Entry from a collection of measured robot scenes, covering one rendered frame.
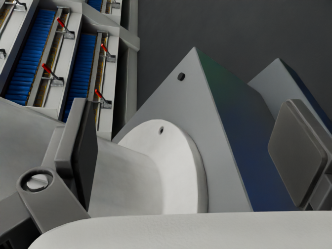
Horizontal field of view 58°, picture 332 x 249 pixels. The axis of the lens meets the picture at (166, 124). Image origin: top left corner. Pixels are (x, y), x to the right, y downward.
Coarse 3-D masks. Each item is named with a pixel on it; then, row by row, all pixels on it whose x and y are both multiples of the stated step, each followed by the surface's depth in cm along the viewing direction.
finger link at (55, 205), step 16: (32, 176) 9; (48, 176) 10; (32, 192) 9; (48, 192) 9; (64, 192) 9; (32, 208) 8; (48, 208) 8; (64, 208) 8; (80, 208) 8; (48, 224) 8
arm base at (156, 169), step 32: (0, 128) 17; (32, 128) 19; (160, 128) 27; (0, 160) 16; (32, 160) 17; (128, 160) 23; (160, 160) 25; (192, 160) 21; (0, 192) 16; (96, 192) 19; (128, 192) 21; (160, 192) 22; (192, 192) 20
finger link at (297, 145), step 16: (288, 112) 13; (304, 112) 12; (288, 128) 13; (304, 128) 12; (320, 128) 12; (272, 144) 14; (288, 144) 13; (304, 144) 12; (320, 144) 11; (272, 160) 14; (288, 160) 13; (304, 160) 12; (320, 160) 11; (288, 176) 13; (304, 176) 12; (320, 176) 11; (304, 192) 12; (320, 192) 11; (304, 208) 12; (320, 208) 11
